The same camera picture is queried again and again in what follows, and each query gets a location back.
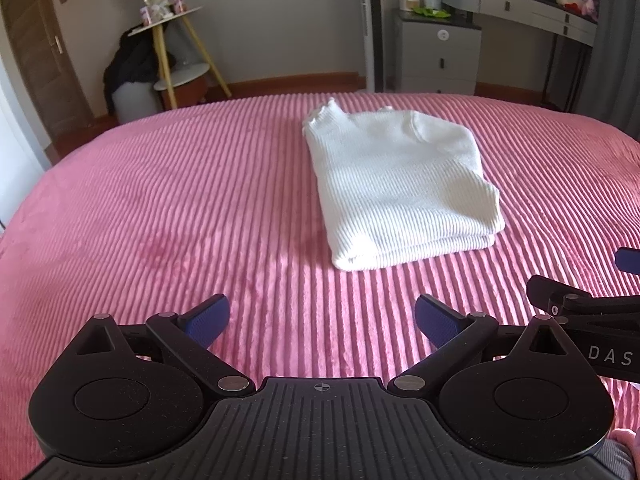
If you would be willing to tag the wooden door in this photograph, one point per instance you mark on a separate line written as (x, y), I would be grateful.
(30, 35)

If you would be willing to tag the black clothing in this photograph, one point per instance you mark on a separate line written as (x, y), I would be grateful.
(130, 60)

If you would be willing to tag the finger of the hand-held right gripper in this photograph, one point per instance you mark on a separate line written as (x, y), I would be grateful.
(590, 305)
(629, 261)

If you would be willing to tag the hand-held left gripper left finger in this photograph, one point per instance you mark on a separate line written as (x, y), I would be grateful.
(210, 317)

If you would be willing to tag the green leafy item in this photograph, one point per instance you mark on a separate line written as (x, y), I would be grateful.
(430, 12)

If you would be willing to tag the grey curtain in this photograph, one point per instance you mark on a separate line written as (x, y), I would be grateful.
(615, 60)

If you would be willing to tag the grey waste bin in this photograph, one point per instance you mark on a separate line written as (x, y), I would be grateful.
(135, 102)

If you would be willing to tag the grey dressing table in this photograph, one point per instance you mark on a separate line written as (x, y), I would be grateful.
(505, 2)

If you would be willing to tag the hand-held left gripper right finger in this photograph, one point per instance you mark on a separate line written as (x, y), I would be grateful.
(437, 320)

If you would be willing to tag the white tower air conditioner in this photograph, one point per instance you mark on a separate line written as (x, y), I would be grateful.
(369, 25)

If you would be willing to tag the pink plush toy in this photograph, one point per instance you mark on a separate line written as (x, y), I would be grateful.
(590, 5)

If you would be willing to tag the white knit sweater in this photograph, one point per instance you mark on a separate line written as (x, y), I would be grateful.
(400, 185)

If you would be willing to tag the pink ribbed blanket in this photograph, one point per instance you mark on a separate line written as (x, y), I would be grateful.
(175, 200)

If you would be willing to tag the person's grey ribbed clothing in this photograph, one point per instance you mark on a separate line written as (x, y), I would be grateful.
(612, 460)

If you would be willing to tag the yellow-legged side table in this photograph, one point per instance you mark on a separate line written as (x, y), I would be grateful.
(161, 50)

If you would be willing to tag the grey nightstand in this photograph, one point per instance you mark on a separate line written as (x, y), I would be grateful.
(435, 65)

